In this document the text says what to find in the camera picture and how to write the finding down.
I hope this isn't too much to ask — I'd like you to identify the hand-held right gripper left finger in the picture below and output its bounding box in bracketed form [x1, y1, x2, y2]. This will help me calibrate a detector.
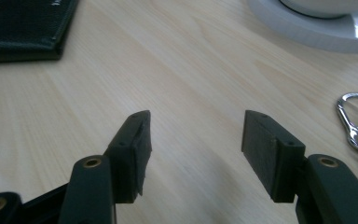
[103, 109, 153, 204]

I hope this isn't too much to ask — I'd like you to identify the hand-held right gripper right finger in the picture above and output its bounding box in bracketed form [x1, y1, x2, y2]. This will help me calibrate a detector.
[241, 109, 307, 203]

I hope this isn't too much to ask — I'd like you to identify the shiny metal utensil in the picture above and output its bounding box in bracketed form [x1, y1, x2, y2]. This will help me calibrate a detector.
[336, 91, 358, 161]

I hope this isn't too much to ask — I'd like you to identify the white bowl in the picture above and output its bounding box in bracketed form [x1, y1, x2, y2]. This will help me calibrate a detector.
[279, 0, 358, 20]

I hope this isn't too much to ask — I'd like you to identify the black leather wallet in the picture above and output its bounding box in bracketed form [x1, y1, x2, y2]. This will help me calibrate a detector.
[0, 0, 80, 64]

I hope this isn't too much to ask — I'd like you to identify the white round saucer base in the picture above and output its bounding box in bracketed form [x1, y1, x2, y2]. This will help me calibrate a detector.
[247, 0, 358, 54]

